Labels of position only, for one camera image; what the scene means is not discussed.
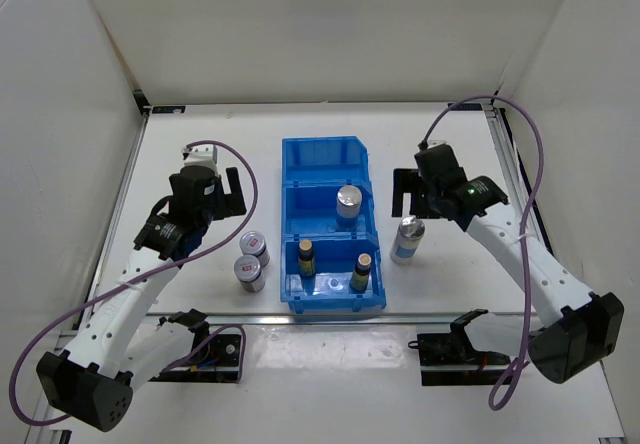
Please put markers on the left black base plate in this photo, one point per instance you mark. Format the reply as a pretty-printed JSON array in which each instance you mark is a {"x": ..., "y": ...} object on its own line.
[{"x": 221, "y": 361}]

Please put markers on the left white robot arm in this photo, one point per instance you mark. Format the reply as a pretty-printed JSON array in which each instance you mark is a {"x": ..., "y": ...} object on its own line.
[{"x": 94, "y": 377}]

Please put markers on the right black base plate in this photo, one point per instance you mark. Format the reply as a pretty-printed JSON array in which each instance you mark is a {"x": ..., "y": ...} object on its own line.
[{"x": 443, "y": 364}]

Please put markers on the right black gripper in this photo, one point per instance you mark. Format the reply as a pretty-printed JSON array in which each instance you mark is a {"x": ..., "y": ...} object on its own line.
[{"x": 405, "y": 182}]

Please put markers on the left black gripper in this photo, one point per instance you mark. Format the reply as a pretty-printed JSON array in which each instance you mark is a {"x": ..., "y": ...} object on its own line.
[{"x": 232, "y": 203}]

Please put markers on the blue three-compartment plastic bin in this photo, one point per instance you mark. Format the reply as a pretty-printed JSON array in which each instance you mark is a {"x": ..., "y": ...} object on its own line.
[{"x": 313, "y": 170}]

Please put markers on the aluminium side rail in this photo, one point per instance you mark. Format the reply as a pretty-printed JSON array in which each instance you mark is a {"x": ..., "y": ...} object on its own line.
[
  {"x": 517, "y": 180},
  {"x": 103, "y": 277}
]

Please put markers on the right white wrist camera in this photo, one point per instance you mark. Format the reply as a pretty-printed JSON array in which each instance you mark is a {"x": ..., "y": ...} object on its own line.
[{"x": 435, "y": 143}]

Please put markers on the right aluminium side rail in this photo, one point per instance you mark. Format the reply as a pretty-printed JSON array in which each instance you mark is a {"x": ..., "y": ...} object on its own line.
[{"x": 517, "y": 180}]

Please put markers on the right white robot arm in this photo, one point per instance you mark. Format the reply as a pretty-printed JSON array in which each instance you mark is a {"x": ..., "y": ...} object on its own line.
[{"x": 579, "y": 327}]

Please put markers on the right blue corner label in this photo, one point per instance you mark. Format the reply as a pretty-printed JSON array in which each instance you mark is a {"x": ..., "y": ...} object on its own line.
[{"x": 468, "y": 107}]

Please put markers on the blue-white shaker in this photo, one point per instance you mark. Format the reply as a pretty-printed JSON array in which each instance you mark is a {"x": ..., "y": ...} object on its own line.
[
  {"x": 409, "y": 234},
  {"x": 348, "y": 204}
]

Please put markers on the left blue corner label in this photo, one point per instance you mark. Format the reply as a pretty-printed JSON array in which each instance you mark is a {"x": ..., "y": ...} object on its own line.
[{"x": 168, "y": 110}]

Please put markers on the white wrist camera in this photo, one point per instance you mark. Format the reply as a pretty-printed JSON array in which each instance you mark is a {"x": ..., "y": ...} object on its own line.
[
  {"x": 204, "y": 155},
  {"x": 435, "y": 143}
]

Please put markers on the blue corner label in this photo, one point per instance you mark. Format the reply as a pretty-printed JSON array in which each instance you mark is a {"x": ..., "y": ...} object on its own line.
[
  {"x": 168, "y": 110},
  {"x": 468, "y": 107}
]

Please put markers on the yellow-label brown bottle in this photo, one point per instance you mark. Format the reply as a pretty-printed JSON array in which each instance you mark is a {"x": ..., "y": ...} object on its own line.
[
  {"x": 306, "y": 258},
  {"x": 360, "y": 276}
]

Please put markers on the left aluminium side rail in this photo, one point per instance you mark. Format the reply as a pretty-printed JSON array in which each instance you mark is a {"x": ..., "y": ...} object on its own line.
[{"x": 103, "y": 277}]

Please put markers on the dark spice jar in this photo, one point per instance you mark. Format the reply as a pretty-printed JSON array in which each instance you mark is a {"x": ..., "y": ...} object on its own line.
[
  {"x": 254, "y": 243},
  {"x": 248, "y": 272}
]

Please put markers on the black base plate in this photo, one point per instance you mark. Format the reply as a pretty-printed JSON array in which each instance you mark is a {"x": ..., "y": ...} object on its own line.
[
  {"x": 443, "y": 364},
  {"x": 221, "y": 361}
]

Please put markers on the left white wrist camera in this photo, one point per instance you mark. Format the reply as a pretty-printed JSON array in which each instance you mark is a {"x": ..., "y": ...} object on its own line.
[{"x": 204, "y": 155}]

